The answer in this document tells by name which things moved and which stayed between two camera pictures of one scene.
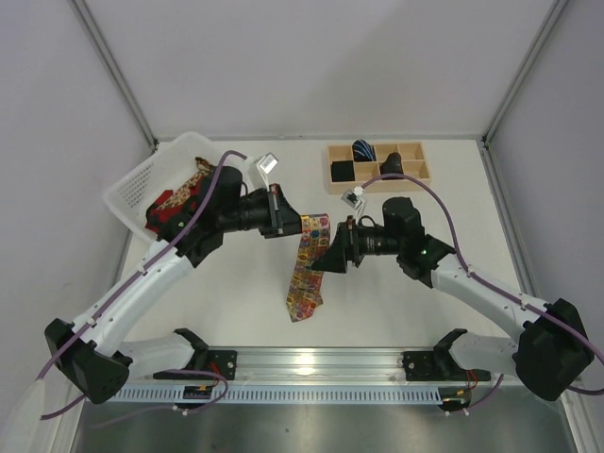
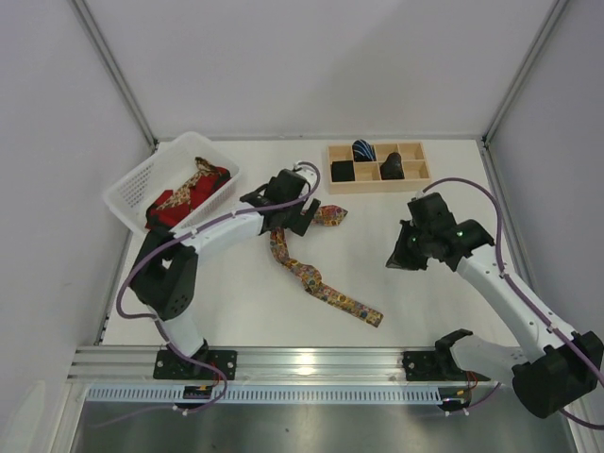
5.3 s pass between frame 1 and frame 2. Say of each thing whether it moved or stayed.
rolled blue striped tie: stayed
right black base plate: stayed
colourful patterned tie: moved
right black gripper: moved
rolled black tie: stayed
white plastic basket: stayed
